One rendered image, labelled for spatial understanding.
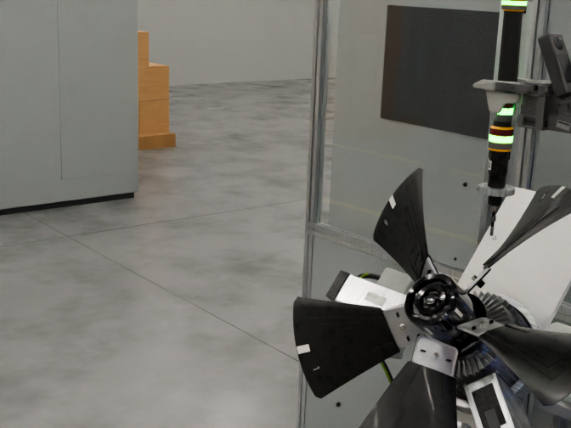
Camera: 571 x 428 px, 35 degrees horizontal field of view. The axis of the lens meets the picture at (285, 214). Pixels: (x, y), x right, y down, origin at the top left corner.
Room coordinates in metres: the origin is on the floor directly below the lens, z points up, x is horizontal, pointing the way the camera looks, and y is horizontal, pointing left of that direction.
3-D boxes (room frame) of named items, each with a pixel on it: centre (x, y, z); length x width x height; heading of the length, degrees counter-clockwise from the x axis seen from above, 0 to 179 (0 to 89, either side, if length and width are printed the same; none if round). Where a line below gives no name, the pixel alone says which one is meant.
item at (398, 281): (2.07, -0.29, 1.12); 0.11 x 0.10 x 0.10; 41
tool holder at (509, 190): (1.70, -0.40, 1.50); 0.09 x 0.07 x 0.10; 166
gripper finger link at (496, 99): (1.65, -0.37, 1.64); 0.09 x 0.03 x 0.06; 63
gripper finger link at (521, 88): (1.63, -0.41, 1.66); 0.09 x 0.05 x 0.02; 63
